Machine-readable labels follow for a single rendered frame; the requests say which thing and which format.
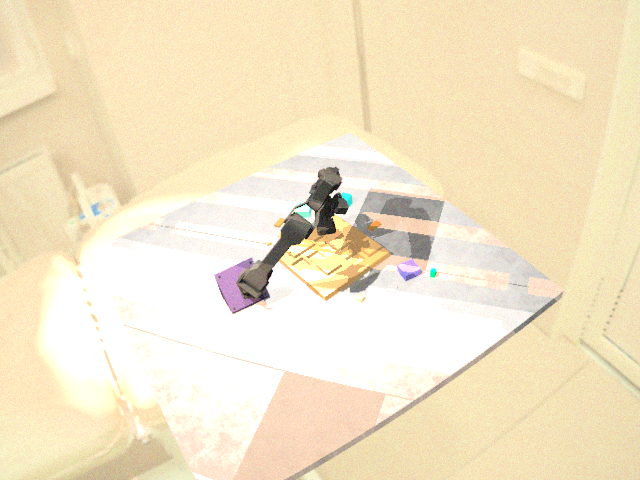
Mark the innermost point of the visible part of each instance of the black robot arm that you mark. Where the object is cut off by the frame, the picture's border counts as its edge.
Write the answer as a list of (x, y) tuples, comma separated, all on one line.
[(253, 280)]

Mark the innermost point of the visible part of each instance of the cyan cube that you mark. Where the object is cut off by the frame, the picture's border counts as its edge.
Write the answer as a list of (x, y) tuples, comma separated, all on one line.
[(348, 197)]

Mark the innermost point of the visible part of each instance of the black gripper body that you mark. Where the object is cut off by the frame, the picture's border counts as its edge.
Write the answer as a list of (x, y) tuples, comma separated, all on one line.
[(326, 224)]

